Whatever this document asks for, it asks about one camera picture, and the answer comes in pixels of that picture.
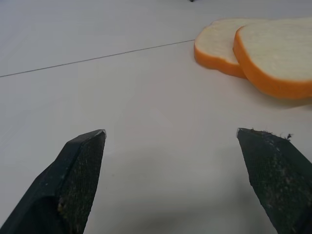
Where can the toy bread slice orange crust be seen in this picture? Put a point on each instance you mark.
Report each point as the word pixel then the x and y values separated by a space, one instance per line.
pixel 275 56
pixel 219 44

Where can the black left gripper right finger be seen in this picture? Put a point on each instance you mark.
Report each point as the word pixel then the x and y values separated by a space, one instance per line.
pixel 278 185

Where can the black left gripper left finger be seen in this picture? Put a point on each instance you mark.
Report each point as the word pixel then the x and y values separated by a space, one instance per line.
pixel 63 185

